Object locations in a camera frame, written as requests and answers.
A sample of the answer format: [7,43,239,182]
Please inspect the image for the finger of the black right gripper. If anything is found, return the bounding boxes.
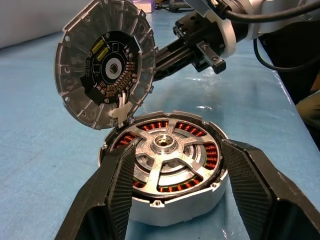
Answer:
[152,49,201,82]
[156,38,195,65]

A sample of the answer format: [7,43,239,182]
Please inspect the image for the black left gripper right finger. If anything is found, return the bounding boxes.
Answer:
[221,138,320,240]

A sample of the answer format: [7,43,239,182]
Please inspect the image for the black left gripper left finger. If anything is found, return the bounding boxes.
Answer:
[54,142,138,240]

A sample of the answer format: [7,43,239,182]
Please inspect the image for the round silver motor housing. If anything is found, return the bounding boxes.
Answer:
[96,109,230,228]

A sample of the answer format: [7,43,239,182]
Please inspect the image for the silver spoked rotor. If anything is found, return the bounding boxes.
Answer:
[111,121,224,201]

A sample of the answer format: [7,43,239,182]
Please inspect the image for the round motor lid circuit board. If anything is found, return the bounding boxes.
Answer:
[53,0,159,131]

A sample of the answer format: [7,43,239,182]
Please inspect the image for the purple box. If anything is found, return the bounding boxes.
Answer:
[136,0,156,13]

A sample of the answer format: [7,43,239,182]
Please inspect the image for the blue table cover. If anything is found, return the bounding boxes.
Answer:
[0,11,320,240]

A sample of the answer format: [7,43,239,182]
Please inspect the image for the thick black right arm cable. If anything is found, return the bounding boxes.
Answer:
[212,0,320,24]

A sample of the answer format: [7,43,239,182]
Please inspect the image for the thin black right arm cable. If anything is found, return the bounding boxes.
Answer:
[252,37,320,73]

